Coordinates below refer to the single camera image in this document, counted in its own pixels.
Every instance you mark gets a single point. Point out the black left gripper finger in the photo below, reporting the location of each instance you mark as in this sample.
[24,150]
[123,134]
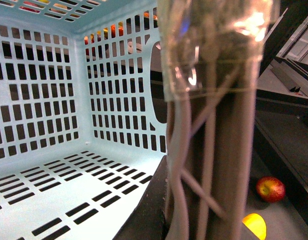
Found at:
[147,221]

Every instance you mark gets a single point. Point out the light blue plastic basket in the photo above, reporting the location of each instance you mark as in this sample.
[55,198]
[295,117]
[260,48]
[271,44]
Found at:
[93,93]

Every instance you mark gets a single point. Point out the red apple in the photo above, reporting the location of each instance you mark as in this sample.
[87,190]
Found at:
[270,189]

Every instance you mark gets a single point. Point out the yellow mango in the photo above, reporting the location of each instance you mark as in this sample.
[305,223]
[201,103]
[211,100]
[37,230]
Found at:
[256,224]

